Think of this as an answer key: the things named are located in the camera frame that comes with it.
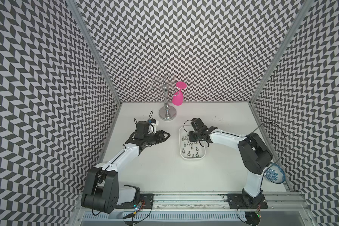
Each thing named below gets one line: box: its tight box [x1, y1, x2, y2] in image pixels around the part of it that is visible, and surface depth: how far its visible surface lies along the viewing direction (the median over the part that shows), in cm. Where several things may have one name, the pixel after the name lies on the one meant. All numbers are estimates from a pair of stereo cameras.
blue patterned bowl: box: [264, 162, 286, 184], surface depth 82 cm
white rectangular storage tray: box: [178, 125, 207, 161], surface depth 93 cm
